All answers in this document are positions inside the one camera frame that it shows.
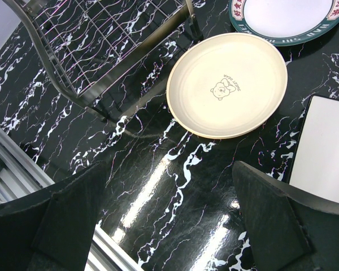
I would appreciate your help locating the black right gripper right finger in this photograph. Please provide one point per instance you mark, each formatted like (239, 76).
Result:
(275, 235)

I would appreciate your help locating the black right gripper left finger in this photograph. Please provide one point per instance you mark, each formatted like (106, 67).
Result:
(66, 231)

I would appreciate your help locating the cream square plate black rim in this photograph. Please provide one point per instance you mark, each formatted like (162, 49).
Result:
(316, 164)

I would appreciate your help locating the white round plate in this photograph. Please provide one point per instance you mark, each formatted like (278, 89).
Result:
(226, 85)

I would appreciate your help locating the white plate teal rim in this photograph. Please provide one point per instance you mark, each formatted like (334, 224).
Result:
(284, 22)

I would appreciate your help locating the stainless steel dish rack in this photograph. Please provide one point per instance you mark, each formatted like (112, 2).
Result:
(86, 47)

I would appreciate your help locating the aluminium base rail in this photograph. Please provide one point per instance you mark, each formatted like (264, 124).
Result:
(19, 174)

